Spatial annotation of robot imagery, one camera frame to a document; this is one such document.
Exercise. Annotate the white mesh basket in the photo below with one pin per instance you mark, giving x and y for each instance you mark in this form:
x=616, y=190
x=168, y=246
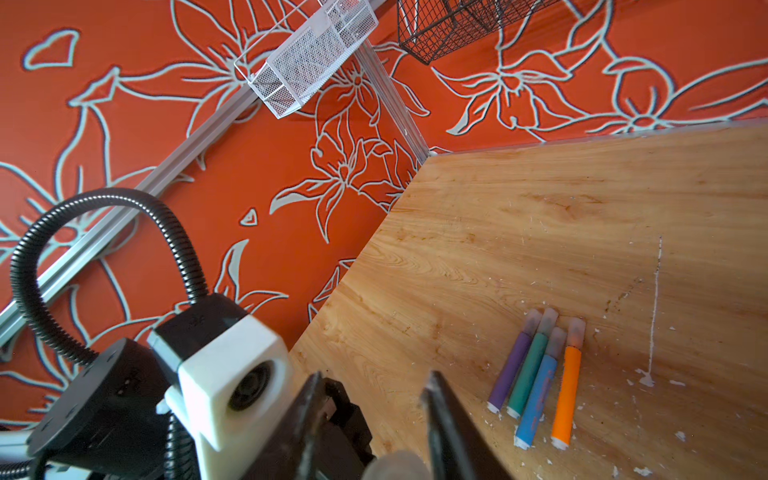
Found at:
x=286, y=78

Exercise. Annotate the purple highlighter pen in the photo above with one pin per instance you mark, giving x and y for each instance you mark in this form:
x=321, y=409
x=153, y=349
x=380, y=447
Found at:
x=515, y=358

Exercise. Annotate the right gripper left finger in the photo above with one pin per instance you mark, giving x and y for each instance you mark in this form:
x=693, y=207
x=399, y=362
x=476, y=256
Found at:
x=290, y=451

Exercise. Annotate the orange highlighter pen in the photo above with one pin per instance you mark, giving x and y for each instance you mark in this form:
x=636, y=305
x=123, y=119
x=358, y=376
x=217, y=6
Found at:
x=566, y=405

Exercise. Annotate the black wire basket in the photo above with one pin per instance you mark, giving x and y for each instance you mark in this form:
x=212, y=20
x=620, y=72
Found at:
x=431, y=29

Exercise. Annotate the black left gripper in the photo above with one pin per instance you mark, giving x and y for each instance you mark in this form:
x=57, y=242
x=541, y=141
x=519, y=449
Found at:
x=105, y=423

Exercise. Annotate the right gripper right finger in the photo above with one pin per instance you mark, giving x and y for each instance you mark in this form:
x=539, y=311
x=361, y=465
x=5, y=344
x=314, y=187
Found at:
x=457, y=450

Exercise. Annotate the green highlighter pen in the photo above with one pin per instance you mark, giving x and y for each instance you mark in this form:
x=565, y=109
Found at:
x=525, y=379

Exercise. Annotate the blue highlighter pen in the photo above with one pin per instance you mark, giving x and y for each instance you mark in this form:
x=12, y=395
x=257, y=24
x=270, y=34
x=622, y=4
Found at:
x=526, y=430

